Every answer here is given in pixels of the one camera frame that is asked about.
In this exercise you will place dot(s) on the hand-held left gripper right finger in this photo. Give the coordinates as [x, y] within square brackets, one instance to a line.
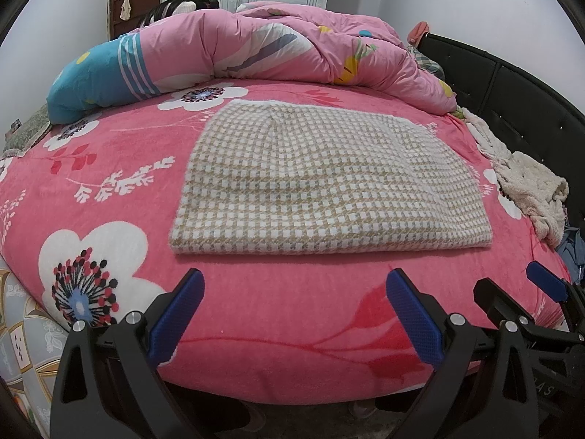
[416, 324]

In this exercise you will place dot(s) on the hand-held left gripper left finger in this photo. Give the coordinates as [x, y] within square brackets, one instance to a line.
[178, 320]

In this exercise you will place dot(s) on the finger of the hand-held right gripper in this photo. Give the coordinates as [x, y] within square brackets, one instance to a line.
[498, 302]
[546, 279]

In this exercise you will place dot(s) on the beige white checked sweater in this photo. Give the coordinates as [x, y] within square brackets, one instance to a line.
[320, 183]

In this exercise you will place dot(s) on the dark clothes pile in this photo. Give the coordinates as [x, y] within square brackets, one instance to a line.
[160, 9]

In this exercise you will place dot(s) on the blue grey clothing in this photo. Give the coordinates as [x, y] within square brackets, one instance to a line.
[573, 251]

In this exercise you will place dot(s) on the pink floral blanket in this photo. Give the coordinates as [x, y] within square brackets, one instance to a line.
[274, 329]

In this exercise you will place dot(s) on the white fluffy cloth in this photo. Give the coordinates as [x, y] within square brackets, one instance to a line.
[530, 178]

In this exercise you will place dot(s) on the patterned mattress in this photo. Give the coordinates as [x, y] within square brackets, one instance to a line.
[27, 352]

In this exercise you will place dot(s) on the black padded headboard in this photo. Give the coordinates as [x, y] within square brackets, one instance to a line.
[525, 96]

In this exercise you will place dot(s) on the green patterned cushion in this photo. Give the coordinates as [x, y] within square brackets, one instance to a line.
[27, 130]

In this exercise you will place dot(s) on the plaid cloth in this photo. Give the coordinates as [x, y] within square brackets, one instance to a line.
[427, 61]

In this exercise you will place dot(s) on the pink cloth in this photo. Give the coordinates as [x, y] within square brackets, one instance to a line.
[418, 32]

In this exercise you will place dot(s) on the pink and blue duvet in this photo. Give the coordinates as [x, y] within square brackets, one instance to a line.
[205, 41]

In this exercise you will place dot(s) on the white hanging garment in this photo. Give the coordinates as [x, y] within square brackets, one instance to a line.
[125, 9]

